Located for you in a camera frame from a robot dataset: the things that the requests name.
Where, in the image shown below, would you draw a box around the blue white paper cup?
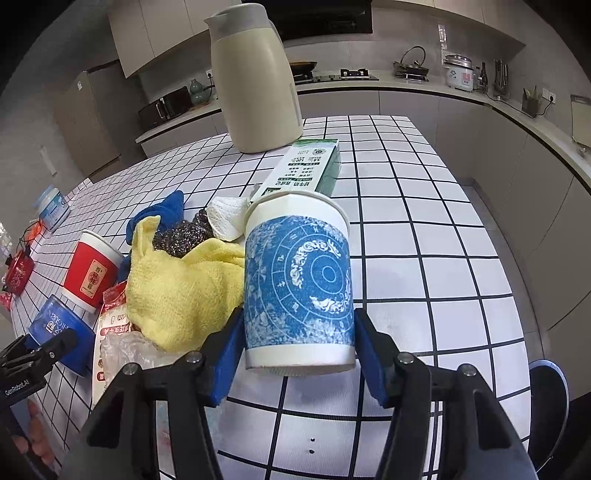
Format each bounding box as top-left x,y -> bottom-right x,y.
243,191 -> 356,377

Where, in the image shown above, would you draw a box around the kettle on rack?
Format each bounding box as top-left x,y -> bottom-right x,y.
393,45 -> 429,82

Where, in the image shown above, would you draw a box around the white blue plastic container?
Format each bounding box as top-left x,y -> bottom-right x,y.
34,185 -> 70,232

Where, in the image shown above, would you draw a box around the red white paper cup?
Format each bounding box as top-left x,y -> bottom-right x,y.
62,230 -> 123,313

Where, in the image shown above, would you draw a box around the white rice cooker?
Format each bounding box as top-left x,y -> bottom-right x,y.
443,53 -> 475,92

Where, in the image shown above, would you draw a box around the black stool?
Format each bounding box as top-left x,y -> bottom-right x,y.
528,359 -> 570,474

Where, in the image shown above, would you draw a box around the green ceramic vase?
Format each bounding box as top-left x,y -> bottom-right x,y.
189,79 -> 209,106

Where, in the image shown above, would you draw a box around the brown refrigerator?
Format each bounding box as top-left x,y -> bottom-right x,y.
54,60 -> 146,183

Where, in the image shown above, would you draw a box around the green white milk carton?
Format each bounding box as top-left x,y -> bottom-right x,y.
250,139 -> 342,202

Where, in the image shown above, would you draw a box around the black frying pan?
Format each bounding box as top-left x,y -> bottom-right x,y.
290,61 -> 317,76

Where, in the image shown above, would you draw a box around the cutting board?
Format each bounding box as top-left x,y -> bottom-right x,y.
570,95 -> 591,149

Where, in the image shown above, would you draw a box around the crumpled white tissue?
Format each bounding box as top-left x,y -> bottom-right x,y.
205,196 -> 250,242

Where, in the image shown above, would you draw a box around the black range hood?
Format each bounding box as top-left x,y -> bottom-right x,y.
260,0 -> 373,41

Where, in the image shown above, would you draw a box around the yellow knitted cloth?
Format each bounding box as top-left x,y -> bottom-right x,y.
125,216 -> 245,353

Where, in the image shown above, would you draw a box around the beige thermos jug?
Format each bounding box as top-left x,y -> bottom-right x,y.
205,3 -> 303,153

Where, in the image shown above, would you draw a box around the blue cloth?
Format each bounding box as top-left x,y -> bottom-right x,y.
117,189 -> 187,282

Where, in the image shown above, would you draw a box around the gas stove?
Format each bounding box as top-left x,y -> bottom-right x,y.
293,69 -> 379,85

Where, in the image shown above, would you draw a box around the steel wool scrubber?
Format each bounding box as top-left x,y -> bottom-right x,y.
152,208 -> 213,258

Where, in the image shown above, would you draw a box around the red pouch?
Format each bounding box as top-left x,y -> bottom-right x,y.
3,250 -> 34,296

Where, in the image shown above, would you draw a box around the red white snack bag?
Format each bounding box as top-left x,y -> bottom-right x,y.
91,281 -> 178,407

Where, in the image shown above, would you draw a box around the utensil holder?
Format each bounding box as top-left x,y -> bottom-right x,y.
521,87 -> 542,118

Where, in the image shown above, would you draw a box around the blue tissue pack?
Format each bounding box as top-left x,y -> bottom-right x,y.
29,295 -> 95,377

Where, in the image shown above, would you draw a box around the black microwave oven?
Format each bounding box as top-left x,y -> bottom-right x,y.
138,86 -> 192,131

